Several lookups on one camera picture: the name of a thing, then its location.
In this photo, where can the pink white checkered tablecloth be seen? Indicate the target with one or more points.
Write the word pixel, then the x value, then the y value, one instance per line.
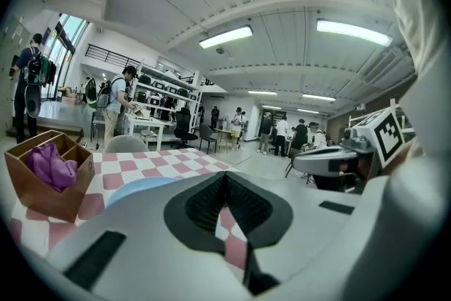
pixel 158 165

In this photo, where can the big blue plate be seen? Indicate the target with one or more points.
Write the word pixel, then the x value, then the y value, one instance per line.
pixel 141 188

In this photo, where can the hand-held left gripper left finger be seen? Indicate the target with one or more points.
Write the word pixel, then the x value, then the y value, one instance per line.
pixel 141 239

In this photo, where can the white table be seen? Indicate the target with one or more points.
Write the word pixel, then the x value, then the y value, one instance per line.
pixel 148 123

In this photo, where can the person's beige shirt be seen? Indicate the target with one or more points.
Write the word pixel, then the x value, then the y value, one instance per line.
pixel 423 28

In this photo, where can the white storage shelving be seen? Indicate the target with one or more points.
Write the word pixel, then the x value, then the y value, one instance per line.
pixel 165 88

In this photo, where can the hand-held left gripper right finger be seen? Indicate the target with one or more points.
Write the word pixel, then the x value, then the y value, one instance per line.
pixel 334 250

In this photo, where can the long ceiling light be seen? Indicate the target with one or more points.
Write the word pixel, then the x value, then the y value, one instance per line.
pixel 354 32
pixel 225 37

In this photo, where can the grey shell chair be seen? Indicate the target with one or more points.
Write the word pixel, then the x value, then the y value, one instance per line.
pixel 127 144

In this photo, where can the wooden divided box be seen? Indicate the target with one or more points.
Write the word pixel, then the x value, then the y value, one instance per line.
pixel 46 199

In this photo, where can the purple cloth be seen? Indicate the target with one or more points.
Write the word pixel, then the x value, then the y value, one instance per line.
pixel 51 165

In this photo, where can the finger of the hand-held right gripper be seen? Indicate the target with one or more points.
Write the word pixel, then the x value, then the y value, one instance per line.
pixel 317 163

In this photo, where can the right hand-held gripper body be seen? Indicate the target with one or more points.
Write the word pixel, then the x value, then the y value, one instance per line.
pixel 373 137

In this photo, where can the black office chair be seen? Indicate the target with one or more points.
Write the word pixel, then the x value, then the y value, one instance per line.
pixel 185 128

